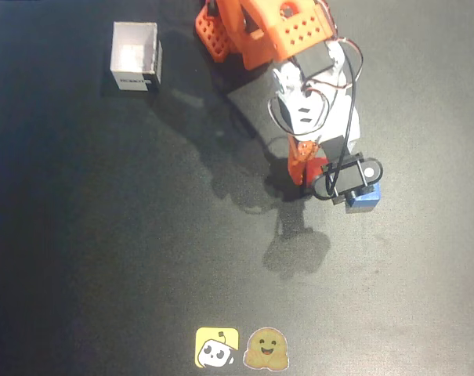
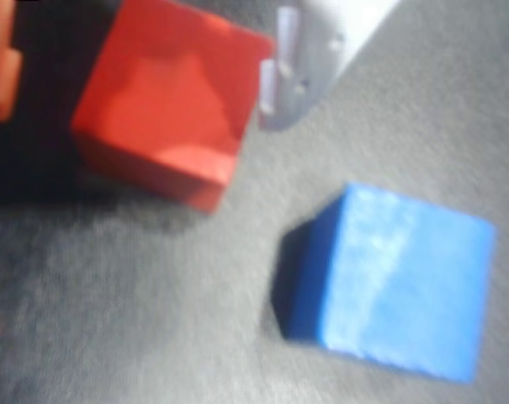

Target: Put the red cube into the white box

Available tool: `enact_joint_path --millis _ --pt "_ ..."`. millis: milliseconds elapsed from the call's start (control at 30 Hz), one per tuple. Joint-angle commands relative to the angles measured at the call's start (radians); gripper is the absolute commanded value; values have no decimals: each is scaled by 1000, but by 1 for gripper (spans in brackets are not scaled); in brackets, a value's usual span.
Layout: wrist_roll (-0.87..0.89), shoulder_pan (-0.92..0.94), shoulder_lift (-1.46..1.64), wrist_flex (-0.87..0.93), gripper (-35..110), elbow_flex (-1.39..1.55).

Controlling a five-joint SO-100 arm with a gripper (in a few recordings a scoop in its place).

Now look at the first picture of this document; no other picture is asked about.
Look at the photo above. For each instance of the black webcam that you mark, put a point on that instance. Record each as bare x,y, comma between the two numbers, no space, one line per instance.
350,178

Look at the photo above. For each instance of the yellow robot face sticker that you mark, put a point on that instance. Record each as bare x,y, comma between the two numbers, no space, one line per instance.
216,347

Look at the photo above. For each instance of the orange and white robot arm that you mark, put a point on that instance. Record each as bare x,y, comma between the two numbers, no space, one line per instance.
260,35

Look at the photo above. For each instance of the black table mat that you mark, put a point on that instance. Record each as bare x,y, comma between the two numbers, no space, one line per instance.
103,235

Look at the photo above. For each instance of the white cardboard box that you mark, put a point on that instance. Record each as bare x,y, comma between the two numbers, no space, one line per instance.
134,55

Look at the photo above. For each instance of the red cube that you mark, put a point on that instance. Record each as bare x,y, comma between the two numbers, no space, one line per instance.
313,172

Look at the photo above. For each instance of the blue cube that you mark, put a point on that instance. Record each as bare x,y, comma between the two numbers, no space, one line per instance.
367,199

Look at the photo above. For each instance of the hugging face emoji sticker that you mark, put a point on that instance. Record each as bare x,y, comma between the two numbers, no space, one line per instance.
266,348

